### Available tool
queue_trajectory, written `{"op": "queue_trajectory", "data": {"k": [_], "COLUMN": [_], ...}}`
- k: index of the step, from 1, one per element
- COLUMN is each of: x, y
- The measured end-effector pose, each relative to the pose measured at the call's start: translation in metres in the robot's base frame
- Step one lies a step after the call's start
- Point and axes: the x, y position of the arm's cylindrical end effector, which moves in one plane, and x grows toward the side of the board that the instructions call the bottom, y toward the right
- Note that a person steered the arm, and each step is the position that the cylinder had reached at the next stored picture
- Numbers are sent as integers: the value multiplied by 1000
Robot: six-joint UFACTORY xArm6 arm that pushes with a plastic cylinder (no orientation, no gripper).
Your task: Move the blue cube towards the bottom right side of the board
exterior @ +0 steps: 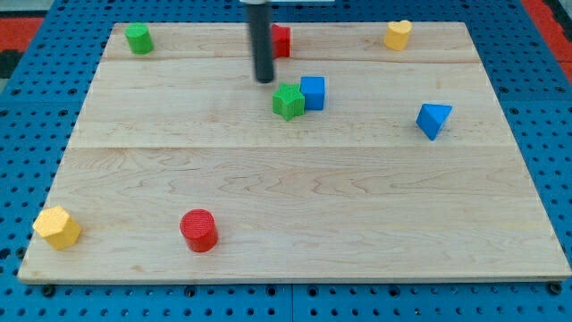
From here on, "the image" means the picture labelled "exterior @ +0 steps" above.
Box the green star block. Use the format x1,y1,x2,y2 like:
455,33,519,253
272,82,306,122

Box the yellow heart block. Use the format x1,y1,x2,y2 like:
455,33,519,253
383,20,413,51

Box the yellow hexagonal block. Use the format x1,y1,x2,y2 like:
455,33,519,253
32,206,81,250

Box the green cylinder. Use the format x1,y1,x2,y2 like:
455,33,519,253
124,22,154,55

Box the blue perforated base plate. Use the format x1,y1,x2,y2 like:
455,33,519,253
1,0,571,321

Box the red block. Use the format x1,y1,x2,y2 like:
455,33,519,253
271,23,291,58

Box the red cylinder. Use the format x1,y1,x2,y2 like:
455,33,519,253
180,208,219,252

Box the wooden board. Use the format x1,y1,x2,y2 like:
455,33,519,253
18,22,571,285

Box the blue cube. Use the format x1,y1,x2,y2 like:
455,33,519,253
300,76,325,110

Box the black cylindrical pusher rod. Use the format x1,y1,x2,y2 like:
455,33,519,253
243,0,274,84

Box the blue triangular prism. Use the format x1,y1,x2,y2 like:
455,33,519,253
416,104,453,140

